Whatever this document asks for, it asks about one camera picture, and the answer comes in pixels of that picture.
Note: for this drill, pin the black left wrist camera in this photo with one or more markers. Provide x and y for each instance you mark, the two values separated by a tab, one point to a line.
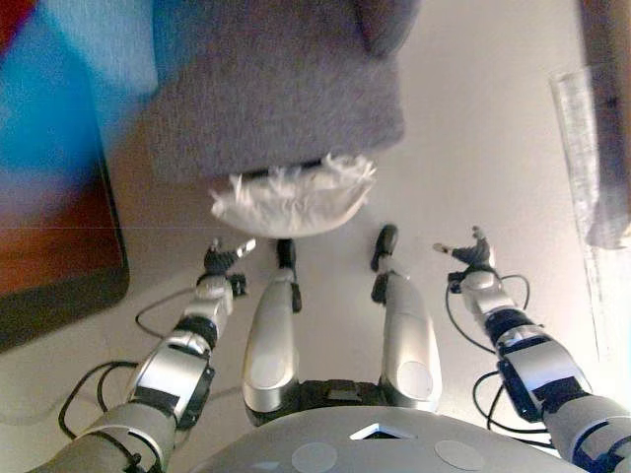
238	286

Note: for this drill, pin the grey robot torso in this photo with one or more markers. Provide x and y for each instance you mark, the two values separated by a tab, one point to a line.
384	448

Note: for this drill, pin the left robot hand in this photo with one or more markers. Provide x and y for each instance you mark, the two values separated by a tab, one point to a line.
219	261

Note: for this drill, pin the grey fabric armchair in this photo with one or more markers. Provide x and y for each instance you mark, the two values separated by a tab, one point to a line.
276	98

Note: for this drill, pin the silver robot leg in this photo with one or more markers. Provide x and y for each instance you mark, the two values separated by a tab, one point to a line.
409	335
271	345

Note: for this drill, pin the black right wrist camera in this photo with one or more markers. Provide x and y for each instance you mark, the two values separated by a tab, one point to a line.
456	282

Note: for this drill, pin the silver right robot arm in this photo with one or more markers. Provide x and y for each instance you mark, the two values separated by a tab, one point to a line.
537	359

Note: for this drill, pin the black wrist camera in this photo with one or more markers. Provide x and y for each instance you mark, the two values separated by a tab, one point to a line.
456	282
238	286

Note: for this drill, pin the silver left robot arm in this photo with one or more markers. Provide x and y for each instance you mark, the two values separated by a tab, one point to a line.
167	364

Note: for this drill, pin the silver right robot leg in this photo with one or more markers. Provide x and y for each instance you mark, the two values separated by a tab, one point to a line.
409	335

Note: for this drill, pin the white fringed cushion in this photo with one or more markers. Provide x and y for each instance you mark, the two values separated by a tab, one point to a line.
286	207

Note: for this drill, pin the silver left robot leg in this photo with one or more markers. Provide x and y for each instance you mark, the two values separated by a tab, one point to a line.
271	345

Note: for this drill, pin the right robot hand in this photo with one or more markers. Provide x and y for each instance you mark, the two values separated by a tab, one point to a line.
475	256

